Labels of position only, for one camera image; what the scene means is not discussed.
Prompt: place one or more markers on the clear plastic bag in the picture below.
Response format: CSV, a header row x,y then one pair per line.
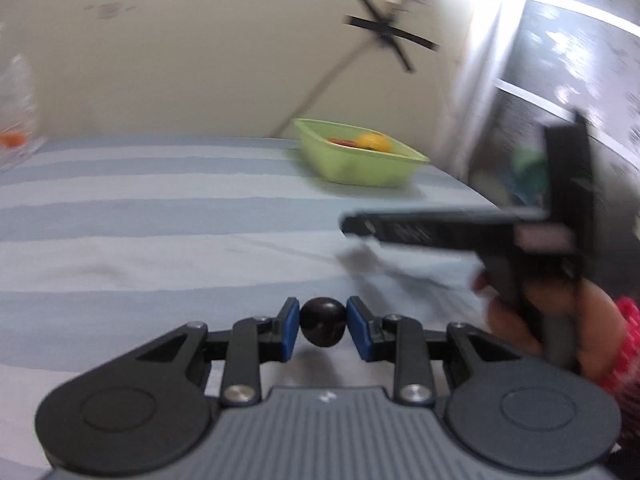
x,y
17,110

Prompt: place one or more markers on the striped blue bed sheet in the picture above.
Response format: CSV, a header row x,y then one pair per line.
x,y
150,240

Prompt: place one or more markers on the dark purple plum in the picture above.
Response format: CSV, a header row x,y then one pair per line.
x,y
322,321

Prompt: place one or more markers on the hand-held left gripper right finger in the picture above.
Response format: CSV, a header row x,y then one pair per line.
x,y
357,332

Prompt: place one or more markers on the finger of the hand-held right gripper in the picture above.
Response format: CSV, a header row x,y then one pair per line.
x,y
425,230

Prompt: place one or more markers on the frosted glass window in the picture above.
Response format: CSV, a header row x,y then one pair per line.
x,y
565,60

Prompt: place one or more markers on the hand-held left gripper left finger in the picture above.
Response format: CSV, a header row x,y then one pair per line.
x,y
289,332

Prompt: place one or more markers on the small orange object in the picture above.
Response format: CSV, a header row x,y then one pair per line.
x,y
12,139

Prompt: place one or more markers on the light green plastic basin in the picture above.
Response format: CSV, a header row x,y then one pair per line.
x,y
362,160

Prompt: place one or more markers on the person's right forearm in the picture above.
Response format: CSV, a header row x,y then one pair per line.
x,y
625,360

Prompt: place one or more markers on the black tape cross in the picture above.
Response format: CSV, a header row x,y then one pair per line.
x,y
390,35

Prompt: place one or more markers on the yellow citrus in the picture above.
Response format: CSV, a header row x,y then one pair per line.
x,y
374,141

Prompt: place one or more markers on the person's right hand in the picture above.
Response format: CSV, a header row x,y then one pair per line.
x,y
600,330

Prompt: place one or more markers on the red cherry tomato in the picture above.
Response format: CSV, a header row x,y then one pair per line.
x,y
342,142

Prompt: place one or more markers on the green object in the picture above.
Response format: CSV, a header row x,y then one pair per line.
x,y
530,170

